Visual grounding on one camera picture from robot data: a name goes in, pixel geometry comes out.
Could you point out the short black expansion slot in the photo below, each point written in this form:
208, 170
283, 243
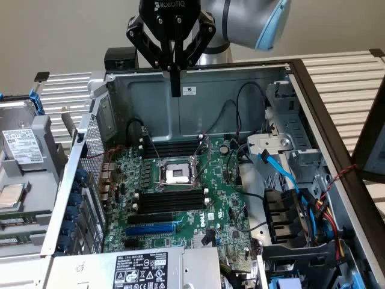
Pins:
131, 243

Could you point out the grey parts rack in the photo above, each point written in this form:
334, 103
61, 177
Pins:
42, 192

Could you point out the silver power supply black label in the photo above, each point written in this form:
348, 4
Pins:
90, 268

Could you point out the black table end cap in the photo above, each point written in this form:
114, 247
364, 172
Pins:
377, 52
42, 76

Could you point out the black framed monitor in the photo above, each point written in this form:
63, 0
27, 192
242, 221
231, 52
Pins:
365, 156

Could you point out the black box device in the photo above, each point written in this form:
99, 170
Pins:
120, 57

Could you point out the silver metal disk bay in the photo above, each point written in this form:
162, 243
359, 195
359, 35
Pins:
300, 132

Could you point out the green Dell motherboard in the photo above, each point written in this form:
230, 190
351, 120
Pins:
222, 186

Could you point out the silver hard disk blue rails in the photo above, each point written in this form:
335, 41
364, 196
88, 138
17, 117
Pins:
21, 144

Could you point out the CPU socket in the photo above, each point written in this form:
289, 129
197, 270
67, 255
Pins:
176, 174

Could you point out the round coin battery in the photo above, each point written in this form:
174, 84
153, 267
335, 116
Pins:
223, 148

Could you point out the open metal PC case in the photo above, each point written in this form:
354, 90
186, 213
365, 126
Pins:
210, 105

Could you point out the thin metal locking lever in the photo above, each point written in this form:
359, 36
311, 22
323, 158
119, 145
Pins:
152, 143

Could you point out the black plastic drive cage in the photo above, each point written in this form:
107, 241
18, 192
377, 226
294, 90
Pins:
300, 259

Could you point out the long black expansion slot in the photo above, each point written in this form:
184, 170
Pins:
150, 218

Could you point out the black plastic fan shroud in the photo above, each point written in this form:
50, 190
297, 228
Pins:
279, 210

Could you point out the silver CPU chip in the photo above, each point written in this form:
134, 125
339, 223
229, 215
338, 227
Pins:
10, 195

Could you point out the silver socket cover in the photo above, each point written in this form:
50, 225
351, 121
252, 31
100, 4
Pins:
201, 152

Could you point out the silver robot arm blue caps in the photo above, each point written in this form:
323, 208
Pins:
240, 24

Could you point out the blue expansion slot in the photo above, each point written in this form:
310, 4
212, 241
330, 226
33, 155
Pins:
150, 230

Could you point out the graphics card silver bracket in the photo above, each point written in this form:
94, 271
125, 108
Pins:
68, 123

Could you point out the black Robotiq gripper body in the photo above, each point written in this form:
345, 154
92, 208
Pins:
170, 18

